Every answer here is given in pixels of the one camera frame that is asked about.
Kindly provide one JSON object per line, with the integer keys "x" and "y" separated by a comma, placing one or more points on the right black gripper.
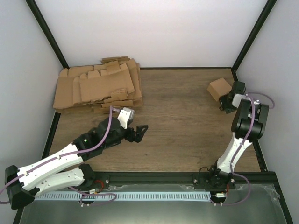
{"x": 221, "y": 100}

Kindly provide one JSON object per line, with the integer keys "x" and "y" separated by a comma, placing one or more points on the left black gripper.
{"x": 138, "y": 136}

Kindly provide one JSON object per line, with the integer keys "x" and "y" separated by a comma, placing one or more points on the brown cardboard box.
{"x": 219, "y": 88}

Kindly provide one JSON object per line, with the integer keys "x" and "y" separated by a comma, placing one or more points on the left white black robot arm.
{"x": 66, "y": 168}

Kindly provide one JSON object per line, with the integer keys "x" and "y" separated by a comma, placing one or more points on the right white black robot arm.
{"x": 248, "y": 125}

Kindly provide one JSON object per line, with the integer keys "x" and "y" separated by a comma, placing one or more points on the stack of flat cardboard sheets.
{"x": 116, "y": 82}

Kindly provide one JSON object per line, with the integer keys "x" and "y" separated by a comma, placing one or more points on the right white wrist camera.
{"x": 237, "y": 99}

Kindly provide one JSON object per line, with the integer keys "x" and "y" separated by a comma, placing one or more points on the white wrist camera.
{"x": 237, "y": 99}
{"x": 125, "y": 117}

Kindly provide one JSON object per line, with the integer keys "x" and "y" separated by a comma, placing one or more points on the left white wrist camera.
{"x": 125, "y": 117}

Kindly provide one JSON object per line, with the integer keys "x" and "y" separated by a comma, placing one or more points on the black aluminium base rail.
{"x": 200, "y": 180}

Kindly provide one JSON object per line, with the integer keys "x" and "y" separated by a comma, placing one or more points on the light blue slotted cable duct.
{"x": 129, "y": 196}

